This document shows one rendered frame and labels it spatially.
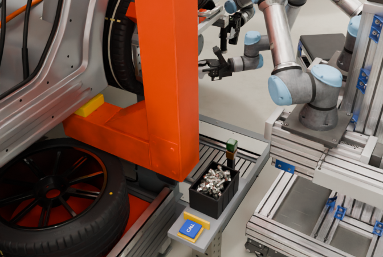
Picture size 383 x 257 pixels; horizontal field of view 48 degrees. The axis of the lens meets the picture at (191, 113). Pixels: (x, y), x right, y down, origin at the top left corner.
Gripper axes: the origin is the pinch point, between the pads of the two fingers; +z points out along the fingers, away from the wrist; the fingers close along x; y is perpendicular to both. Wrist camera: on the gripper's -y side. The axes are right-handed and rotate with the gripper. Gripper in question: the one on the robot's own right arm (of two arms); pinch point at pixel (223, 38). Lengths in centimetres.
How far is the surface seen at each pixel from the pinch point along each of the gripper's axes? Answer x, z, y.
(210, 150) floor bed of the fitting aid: -6, 5, -77
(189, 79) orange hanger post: 18, 68, 17
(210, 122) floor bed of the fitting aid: -17, -18, -75
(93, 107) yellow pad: -34, 69, -12
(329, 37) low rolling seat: 30, -126, -49
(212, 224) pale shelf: 37, 85, -38
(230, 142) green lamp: 31, 57, -17
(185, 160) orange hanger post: 18, 73, -21
